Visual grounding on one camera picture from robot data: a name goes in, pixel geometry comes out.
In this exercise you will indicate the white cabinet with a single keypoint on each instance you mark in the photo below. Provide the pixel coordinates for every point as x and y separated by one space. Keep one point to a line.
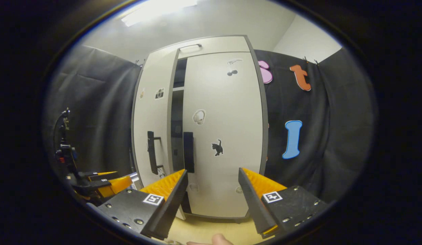
176 109

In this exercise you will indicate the white cabinet door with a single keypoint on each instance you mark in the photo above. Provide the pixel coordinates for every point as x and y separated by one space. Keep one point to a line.
153 122
231 119

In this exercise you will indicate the ceiling light panel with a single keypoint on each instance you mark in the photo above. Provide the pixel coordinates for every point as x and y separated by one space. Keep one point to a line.
159 12

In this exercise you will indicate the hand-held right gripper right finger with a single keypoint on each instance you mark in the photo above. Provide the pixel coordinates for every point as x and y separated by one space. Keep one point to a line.
255 204

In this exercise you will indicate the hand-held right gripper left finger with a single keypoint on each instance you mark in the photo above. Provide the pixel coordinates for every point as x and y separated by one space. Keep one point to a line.
171 204

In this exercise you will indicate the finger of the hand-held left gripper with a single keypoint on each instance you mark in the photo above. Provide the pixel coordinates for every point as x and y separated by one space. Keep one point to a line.
119 185
95 176

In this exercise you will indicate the white cabinet flap panel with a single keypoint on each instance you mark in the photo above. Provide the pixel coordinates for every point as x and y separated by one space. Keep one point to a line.
224 44

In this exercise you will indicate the black backdrop cloth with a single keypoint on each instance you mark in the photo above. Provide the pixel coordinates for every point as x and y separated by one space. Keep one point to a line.
95 102
343 136

